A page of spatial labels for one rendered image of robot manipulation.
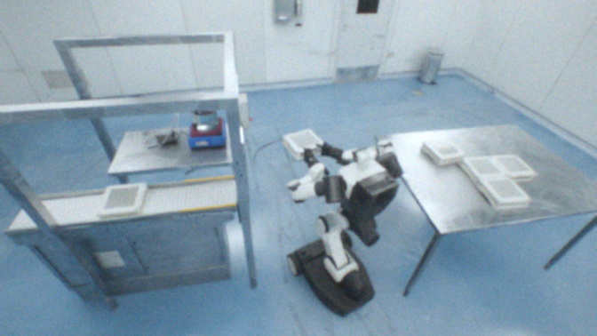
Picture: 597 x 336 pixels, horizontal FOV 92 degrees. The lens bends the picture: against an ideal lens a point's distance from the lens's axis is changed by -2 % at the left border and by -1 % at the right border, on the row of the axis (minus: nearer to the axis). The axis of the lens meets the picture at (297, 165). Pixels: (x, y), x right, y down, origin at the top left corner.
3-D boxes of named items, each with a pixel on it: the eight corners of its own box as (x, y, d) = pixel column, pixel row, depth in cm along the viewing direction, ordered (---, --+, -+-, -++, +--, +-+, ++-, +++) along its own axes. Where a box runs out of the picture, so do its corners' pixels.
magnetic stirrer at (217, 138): (226, 126, 182) (225, 114, 176) (226, 147, 166) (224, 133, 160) (193, 129, 179) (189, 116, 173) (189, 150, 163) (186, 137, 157)
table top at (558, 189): (513, 127, 294) (514, 124, 291) (622, 208, 211) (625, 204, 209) (373, 139, 269) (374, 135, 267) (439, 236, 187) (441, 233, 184)
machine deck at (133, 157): (232, 129, 187) (231, 124, 185) (233, 167, 159) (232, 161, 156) (128, 137, 177) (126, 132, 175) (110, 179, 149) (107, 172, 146)
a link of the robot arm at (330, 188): (324, 201, 171) (345, 198, 162) (315, 202, 164) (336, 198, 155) (322, 181, 172) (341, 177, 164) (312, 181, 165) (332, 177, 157)
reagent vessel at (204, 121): (220, 117, 173) (216, 87, 161) (219, 132, 161) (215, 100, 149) (194, 119, 170) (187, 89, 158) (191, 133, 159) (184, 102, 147)
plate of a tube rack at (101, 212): (147, 184, 196) (146, 181, 195) (139, 212, 178) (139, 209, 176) (107, 188, 192) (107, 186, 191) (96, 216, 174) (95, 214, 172)
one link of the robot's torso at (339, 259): (354, 267, 237) (344, 212, 224) (333, 277, 229) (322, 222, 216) (342, 258, 250) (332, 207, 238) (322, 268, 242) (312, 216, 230)
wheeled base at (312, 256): (382, 295, 242) (392, 274, 221) (330, 328, 221) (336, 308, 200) (338, 239, 284) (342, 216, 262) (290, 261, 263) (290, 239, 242)
